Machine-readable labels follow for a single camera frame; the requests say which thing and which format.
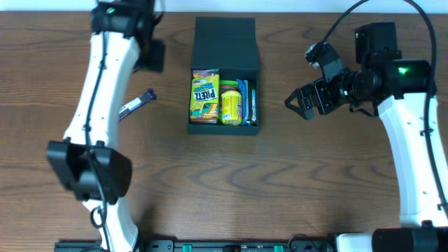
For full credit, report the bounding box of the purple chocolate bar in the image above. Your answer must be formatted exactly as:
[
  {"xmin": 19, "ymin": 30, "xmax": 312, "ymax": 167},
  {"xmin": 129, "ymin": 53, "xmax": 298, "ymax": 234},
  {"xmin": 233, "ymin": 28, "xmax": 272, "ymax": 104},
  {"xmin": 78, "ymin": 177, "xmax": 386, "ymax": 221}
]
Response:
[{"xmin": 118, "ymin": 89, "xmax": 157, "ymax": 121}]

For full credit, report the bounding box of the small green red candy bar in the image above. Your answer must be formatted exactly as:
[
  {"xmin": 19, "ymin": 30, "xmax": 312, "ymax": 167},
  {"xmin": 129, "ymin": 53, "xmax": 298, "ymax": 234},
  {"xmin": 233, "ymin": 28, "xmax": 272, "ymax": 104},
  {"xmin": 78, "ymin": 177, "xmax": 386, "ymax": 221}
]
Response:
[{"xmin": 249, "ymin": 83, "xmax": 257, "ymax": 125}]

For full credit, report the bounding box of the yellow green snack box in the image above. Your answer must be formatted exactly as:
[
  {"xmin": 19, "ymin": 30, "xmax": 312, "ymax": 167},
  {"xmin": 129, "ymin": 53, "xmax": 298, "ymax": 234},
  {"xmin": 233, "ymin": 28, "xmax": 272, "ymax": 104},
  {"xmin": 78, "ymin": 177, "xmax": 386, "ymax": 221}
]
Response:
[{"xmin": 189, "ymin": 69, "xmax": 220, "ymax": 123}]

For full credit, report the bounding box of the blue cookie pack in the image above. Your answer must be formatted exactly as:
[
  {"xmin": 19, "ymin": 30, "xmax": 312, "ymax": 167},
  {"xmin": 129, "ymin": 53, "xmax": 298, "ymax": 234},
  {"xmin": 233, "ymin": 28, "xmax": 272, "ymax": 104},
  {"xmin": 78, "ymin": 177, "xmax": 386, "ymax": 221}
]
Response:
[{"xmin": 237, "ymin": 79, "xmax": 249, "ymax": 125}]

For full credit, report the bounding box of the yellow mentos bottle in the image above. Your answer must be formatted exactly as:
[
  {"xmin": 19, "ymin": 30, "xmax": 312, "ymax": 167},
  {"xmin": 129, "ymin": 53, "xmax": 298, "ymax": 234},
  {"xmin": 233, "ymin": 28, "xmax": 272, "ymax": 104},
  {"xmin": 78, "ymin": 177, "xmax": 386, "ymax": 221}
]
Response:
[{"xmin": 221, "ymin": 90, "xmax": 242, "ymax": 126}]

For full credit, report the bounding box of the green gummy candy bag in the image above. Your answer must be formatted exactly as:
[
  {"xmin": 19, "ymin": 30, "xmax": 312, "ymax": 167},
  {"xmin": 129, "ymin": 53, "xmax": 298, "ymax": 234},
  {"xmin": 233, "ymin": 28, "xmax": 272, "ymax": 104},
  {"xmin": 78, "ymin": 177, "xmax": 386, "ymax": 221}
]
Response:
[{"xmin": 219, "ymin": 80, "xmax": 239, "ymax": 93}]

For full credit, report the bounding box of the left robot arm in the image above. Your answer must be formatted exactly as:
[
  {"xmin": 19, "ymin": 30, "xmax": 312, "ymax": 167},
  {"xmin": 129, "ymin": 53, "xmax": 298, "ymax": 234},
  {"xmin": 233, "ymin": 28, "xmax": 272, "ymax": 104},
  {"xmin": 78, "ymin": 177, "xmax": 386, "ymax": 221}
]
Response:
[{"xmin": 46, "ymin": 0, "xmax": 165, "ymax": 251}]

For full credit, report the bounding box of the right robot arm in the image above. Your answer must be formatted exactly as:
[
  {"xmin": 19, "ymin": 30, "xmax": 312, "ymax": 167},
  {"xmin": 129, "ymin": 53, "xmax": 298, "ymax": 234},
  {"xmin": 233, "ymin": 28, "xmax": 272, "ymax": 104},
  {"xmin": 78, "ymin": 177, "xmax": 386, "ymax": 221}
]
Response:
[{"xmin": 285, "ymin": 22, "xmax": 447, "ymax": 251}]

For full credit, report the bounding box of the dark green open box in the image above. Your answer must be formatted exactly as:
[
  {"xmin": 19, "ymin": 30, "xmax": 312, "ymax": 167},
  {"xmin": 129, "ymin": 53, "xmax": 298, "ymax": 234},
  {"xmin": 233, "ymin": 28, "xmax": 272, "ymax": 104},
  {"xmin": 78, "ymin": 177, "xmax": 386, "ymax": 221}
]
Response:
[{"xmin": 187, "ymin": 17, "xmax": 260, "ymax": 136}]

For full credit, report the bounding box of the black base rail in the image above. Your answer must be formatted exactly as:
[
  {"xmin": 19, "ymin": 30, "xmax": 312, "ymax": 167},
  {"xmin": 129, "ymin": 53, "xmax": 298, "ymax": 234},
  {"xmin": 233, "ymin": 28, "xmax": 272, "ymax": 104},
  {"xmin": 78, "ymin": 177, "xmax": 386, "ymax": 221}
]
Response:
[{"xmin": 53, "ymin": 237, "xmax": 338, "ymax": 252}]

